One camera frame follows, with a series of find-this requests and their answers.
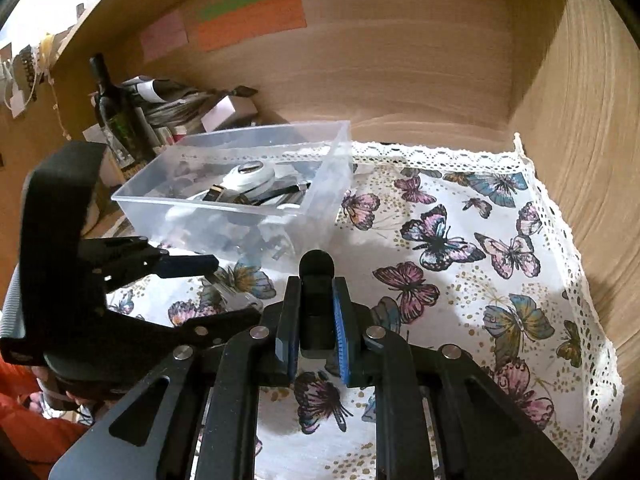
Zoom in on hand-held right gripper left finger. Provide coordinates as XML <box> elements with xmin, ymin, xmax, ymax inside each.
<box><xmin>47</xmin><ymin>276</ymin><xmax>302</xmax><ymax>480</ymax></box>

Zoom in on green paper strip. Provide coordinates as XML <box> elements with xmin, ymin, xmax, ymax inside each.
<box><xmin>196</xmin><ymin>0</ymin><xmax>273</xmax><ymax>20</ymax></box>

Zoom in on white oval key fob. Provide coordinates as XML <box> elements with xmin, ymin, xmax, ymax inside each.
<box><xmin>220</xmin><ymin>161</ymin><xmax>277</xmax><ymax>194</ymax></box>

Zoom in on clear plastic storage box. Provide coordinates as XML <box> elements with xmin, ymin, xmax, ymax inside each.
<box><xmin>111</xmin><ymin>119</ymin><xmax>354</xmax><ymax>264</ymax></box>

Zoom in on hanging lace ribbons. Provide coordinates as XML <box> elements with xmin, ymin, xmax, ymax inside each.
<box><xmin>14</xmin><ymin>34</ymin><xmax>54</xmax><ymax>102</ymax></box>

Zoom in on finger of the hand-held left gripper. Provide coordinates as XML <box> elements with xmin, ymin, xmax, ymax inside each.
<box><xmin>81</xmin><ymin>235</ymin><xmax>220</xmax><ymax>293</ymax></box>
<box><xmin>170</xmin><ymin>307</ymin><xmax>264</xmax><ymax>351</ymax></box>

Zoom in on black silver folding tool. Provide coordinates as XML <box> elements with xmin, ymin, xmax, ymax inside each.
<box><xmin>249</xmin><ymin>179</ymin><xmax>314</xmax><ymax>207</ymax></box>

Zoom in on silver keys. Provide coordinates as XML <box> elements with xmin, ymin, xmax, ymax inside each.
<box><xmin>204</xmin><ymin>272</ymin><xmax>265</xmax><ymax>314</ymax></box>

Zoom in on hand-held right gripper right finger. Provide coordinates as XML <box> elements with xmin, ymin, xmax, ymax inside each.
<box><xmin>331</xmin><ymin>276</ymin><xmax>583</xmax><ymax>480</ymax></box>

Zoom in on butterfly print lace tablecloth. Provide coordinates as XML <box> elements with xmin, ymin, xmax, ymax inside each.
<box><xmin>102</xmin><ymin>132</ymin><xmax>626</xmax><ymax>480</ymax></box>

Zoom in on stack of magazines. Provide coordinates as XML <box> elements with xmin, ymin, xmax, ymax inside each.
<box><xmin>120</xmin><ymin>75</ymin><xmax>237</xmax><ymax>146</ymax></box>

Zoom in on black car charger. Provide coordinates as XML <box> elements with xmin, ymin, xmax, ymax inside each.
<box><xmin>298</xmin><ymin>248</ymin><xmax>336</xmax><ymax>360</ymax></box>

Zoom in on dark wine bottle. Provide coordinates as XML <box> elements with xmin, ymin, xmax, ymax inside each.
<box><xmin>88</xmin><ymin>53</ymin><xmax>154</xmax><ymax>161</ymax></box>

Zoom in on person's left forearm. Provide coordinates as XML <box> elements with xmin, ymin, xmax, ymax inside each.
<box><xmin>0</xmin><ymin>357</ymin><xmax>89</xmax><ymax>467</ymax></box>

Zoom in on pink sticky note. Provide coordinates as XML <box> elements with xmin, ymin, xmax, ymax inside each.
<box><xmin>139</xmin><ymin>11</ymin><xmax>190</xmax><ymax>63</ymax></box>

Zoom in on orange paper note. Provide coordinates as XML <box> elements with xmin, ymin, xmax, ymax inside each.
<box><xmin>188</xmin><ymin>0</ymin><xmax>307</xmax><ymax>53</ymax></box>

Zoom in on small white cardboard box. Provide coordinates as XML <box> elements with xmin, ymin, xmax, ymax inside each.
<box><xmin>200</xmin><ymin>94</ymin><xmax>257</xmax><ymax>134</ymax></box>

